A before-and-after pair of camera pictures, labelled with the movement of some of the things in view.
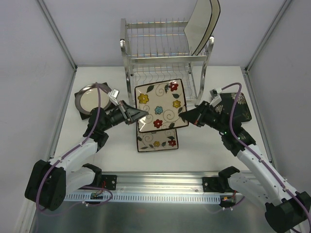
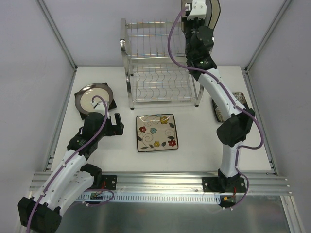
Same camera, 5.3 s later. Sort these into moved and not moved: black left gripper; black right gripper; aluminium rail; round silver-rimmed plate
Moved: black left gripper; black right gripper
Not moved: round silver-rimmed plate; aluminium rail
